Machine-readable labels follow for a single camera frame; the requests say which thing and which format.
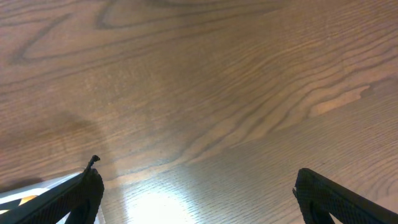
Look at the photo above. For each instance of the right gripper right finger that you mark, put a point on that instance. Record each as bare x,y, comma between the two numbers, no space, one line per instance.
321,199

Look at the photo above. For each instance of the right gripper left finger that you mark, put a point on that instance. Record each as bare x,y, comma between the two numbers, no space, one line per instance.
68,202

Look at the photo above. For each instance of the clear plastic container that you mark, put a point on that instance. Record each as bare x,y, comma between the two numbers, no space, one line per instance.
34,189

